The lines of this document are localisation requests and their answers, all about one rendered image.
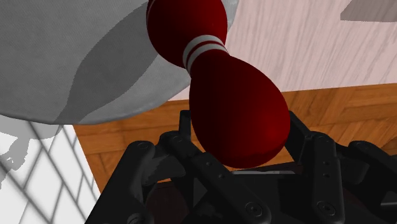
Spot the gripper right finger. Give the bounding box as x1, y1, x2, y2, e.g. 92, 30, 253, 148
283, 110, 397, 224

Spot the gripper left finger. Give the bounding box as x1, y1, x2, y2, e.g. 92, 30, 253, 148
85, 109, 273, 224

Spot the dark red bowling pin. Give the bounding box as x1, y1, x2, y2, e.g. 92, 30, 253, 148
145, 0, 291, 170

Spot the large grey round bowl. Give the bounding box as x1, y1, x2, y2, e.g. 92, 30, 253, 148
0, 0, 240, 126

